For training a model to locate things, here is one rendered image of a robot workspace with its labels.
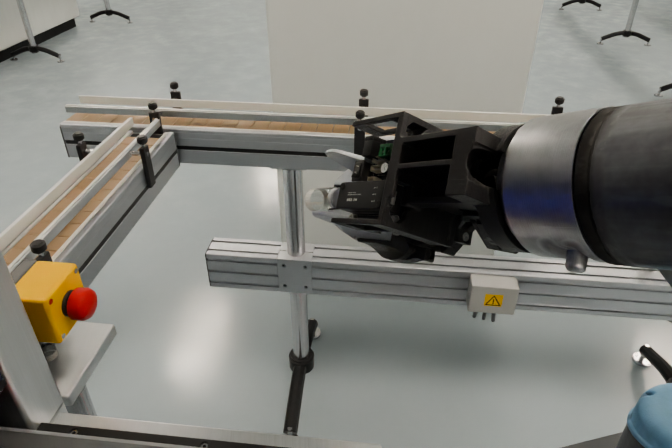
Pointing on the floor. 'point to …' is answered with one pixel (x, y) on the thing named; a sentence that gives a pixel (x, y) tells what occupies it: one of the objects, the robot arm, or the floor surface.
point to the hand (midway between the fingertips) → (349, 200)
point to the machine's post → (23, 365)
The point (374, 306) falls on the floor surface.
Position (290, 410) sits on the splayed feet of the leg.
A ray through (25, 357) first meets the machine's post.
